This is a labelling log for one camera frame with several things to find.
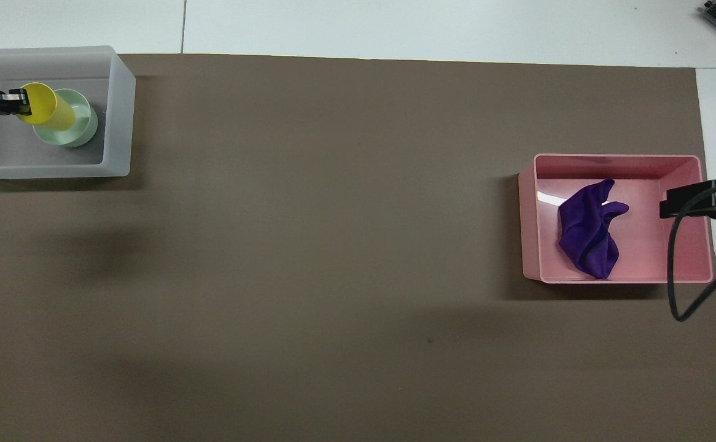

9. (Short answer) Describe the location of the translucent white plastic box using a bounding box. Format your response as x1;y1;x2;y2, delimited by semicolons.
0;45;136;180

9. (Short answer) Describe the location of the black cable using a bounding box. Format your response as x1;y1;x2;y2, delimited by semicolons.
667;179;716;323

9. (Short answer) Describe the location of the pink plastic box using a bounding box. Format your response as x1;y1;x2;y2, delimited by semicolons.
518;153;714;285

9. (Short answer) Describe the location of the purple cloth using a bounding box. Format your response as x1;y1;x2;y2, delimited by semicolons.
558;179;630;280

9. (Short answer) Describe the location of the yellow plastic cup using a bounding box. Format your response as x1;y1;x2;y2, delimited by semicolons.
17;82;77;131

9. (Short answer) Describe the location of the pale green bowl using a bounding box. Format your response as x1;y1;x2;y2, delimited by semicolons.
32;88;99;148

